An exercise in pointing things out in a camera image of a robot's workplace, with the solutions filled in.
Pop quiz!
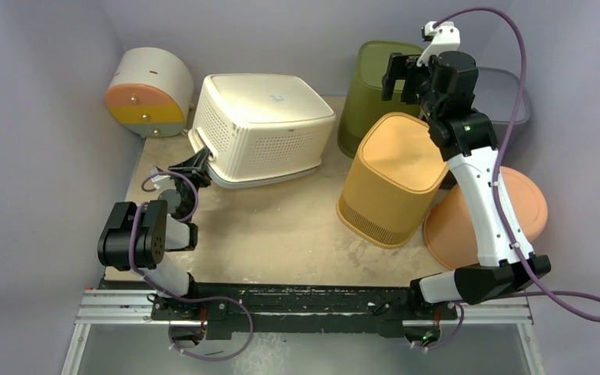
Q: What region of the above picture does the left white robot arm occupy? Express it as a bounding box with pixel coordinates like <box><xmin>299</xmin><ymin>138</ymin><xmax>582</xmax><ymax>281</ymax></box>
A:
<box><xmin>97</xmin><ymin>148</ymin><xmax>211</xmax><ymax>320</ymax></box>

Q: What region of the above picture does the olive green slatted bin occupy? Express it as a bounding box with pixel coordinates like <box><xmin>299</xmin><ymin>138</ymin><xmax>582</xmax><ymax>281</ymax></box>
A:
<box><xmin>337</xmin><ymin>40</ymin><xmax>423</xmax><ymax>159</ymax></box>

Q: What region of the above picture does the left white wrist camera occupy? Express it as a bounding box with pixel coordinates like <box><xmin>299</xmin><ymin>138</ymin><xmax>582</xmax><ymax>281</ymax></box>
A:
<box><xmin>150</xmin><ymin>175</ymin><xmax>175</xmax><ymax>191</ymax></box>

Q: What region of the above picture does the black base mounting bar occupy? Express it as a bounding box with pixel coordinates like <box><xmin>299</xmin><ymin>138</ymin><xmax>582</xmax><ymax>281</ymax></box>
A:
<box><xmin>147</xmin><ymin>283</ymin><xmax>459</xmax><ymax>341</ymax></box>

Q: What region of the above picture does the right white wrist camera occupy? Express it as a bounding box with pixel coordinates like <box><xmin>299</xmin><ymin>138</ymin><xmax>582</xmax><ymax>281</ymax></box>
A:
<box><xmin>416</xmin><ymin>21</ymin><xmax>461</xmax><ymax>67</ymax></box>

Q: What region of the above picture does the grey slatted waste bin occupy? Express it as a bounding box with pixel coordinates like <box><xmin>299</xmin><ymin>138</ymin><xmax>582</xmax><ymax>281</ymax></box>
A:
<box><xmin>439</xmin><ymin>66</ymin><xmax>532</xmax><ymax>190</ymax></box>

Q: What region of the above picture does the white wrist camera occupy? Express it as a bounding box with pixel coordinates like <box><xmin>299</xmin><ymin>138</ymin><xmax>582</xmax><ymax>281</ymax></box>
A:
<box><xmin>150</xmin><ymin>175</ymin><xmax>175</xmax><ymax>191</ymax></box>
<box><xmin>416</xmin><ymin>21</ymin><xmax>461</xmax><ymax>67</ymax></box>

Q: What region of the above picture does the orange plastic bucket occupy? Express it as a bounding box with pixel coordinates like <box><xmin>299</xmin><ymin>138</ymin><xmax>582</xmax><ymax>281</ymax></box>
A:
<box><xmin>423</xmin><ymin>166</ymin><xmax>548</xmax><ymax>270</ymax></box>

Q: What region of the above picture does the white perforated basket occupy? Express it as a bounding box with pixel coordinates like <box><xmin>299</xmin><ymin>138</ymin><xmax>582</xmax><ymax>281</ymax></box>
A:
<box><xmin>187</xmin><ymin>73</ymin><xmax>335</xmax><ymax>188</ymax></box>

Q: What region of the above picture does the yellow slatted bin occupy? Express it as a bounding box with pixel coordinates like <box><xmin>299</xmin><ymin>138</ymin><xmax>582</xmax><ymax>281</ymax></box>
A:
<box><xmin>337</xmin><ymin>112</ymin><xmax>448</xmax><ymax>248</ymax></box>

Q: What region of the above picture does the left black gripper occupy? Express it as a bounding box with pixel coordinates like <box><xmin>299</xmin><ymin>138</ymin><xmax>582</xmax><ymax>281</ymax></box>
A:
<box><xmin>169</xmin><ymin>148</ymin><xmax>217</xmax><ymax>223</ymax></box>

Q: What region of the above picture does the aluminium rail frame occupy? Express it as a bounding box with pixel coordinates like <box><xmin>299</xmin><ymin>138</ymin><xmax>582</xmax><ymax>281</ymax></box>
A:
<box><xmin>62</xmin><ymin>283</ymin><xmax>544</xmax><ymax>374</ymax></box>

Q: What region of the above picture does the white cylinder orange-yellow face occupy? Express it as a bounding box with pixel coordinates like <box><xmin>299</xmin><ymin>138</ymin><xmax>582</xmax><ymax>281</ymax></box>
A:
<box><xmin>105</xmin><ymin>47</ymin><xmax>195</xmax><ymax>138</ymax></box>

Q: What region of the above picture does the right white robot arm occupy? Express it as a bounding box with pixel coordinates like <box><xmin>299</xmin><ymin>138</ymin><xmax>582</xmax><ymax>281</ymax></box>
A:
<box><xmin>381</xmin><ymin>51</ymin><xmax>552</xmax><ymax>318</ymax></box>

